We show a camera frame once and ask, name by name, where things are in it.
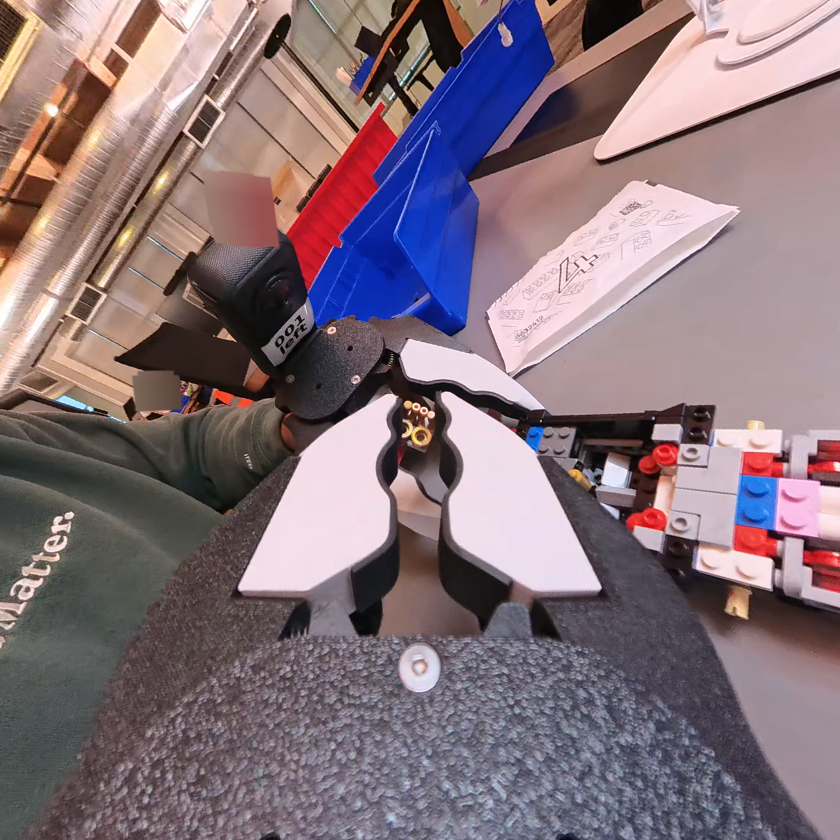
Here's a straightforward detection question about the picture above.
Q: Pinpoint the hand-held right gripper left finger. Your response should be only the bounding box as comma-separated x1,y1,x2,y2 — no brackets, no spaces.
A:
238,394,403,618

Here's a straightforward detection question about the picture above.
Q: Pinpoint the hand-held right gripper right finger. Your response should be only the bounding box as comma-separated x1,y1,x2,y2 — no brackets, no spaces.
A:
434,390,605,634

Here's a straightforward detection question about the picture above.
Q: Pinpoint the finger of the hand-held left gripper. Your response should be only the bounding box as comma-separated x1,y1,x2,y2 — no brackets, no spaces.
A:
397,338,547,422
397,449,450,540

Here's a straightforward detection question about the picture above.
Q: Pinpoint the gold lego engine assembly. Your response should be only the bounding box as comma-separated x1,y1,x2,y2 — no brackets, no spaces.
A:
402,397,438,452

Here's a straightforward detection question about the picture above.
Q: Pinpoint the blue plastic parts bin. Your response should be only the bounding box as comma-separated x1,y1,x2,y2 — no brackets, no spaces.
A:
308,125,483,336

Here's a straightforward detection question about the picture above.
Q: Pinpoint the black lego car model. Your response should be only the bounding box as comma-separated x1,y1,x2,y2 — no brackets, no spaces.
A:
518,402,840,614

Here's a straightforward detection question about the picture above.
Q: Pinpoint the white book stand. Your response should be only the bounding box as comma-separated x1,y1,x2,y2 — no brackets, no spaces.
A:
594,0,840,161

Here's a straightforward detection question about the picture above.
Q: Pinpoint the person's left forearm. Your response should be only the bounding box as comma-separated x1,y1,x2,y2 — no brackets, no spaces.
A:
125,397,296,514

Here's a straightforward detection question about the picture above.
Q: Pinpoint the white numbered paper bag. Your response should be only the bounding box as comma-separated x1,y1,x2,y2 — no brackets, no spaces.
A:
487,180,741,376

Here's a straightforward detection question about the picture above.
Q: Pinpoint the red plastic bin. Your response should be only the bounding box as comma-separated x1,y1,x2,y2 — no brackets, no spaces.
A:
287,101,398,270

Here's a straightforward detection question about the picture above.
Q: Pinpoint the wooden office desk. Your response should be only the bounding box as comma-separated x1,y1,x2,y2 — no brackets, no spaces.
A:
354,0,475,106

